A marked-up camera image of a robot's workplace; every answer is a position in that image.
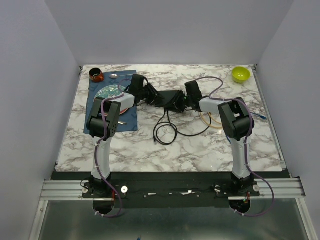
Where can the green bowl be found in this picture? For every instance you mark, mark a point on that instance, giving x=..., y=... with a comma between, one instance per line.
x=240, y=74

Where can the teal red patterned plate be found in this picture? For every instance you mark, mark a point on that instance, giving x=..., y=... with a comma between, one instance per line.
x=110, y=91

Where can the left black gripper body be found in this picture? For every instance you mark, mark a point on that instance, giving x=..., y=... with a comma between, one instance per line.
x=145, y=94

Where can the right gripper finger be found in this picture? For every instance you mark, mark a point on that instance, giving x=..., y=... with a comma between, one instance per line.
x=174, y=96
x=177, y=107

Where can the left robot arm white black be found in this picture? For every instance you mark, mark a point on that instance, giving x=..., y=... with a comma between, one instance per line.
x=104, y=117

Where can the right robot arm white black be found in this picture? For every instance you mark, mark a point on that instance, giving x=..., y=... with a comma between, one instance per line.
x=237, y=121

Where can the black network switch box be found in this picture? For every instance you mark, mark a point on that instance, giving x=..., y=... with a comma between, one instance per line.
x=161, y=105

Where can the red black cup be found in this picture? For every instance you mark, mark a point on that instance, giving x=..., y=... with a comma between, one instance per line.
x=96, y=75

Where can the metal spoon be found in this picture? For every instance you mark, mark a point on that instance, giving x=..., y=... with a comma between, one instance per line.
x=116, y=76

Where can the metal fork on placemat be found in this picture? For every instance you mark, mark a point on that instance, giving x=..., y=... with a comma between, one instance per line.
x=122, y=122

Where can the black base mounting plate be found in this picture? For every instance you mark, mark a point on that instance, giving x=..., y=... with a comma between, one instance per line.
x=142, y=190

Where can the blue cloth placemat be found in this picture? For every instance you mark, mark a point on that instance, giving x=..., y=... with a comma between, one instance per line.
x=93, y=111

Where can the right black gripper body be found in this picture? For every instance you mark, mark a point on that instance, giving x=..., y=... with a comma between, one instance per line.
x=187, y=100

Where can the aluminium rail frame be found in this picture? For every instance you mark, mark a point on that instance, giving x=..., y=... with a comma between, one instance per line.
x=70, y=190

